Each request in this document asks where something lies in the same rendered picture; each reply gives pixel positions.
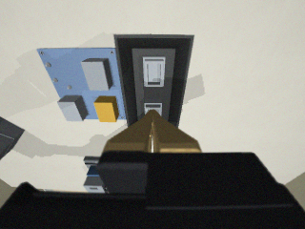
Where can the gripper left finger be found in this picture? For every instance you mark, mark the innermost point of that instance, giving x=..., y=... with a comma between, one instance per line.
x=135, y=137

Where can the yellow block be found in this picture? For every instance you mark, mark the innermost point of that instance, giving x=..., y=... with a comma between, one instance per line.
x=106, y=108

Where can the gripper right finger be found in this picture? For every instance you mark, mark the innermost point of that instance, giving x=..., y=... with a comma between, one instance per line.
x=170, y=139

